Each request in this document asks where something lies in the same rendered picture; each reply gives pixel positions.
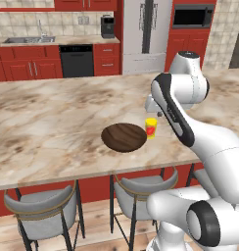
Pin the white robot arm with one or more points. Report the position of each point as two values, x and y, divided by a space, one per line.
219 153

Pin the steel sink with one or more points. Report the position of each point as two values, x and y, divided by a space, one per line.
28 40

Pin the grey stool with black legs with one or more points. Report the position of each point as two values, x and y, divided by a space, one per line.
137 194
43 212
203 178

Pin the red island base panel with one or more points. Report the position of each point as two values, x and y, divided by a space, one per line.
92 188

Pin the white wall socket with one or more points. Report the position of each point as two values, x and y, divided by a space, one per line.
83 20

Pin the black coffee machine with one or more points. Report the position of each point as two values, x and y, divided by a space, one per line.
107 26

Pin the tall red cupboard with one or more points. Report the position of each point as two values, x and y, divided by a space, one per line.
186 44

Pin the steel fridge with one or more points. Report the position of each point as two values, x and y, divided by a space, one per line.
146 36

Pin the steel tap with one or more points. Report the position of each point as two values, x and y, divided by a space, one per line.
40 28

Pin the red drawer stack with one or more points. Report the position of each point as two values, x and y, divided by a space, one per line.
106 59

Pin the red wall cupboards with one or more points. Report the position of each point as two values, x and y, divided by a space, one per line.
75 4

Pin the black dishwasher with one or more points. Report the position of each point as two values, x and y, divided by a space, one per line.
77 61

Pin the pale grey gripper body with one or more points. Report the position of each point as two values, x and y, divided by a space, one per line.
153 105

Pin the black microwave oven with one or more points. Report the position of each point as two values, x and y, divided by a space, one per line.
193 16

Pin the dark brown wooden bowl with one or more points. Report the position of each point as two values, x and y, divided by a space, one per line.
124 137

